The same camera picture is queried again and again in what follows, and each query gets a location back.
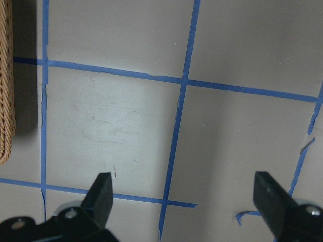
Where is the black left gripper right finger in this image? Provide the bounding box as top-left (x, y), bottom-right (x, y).
top-left (253, 171), bottom-right (298, 234)

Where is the brown wicker basket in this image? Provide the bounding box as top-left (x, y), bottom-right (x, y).
top-left (1, 0), bottom-right (16, 165)

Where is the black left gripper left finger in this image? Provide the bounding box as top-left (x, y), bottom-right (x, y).
top-left (80, 172), bottom-right (113, 228)

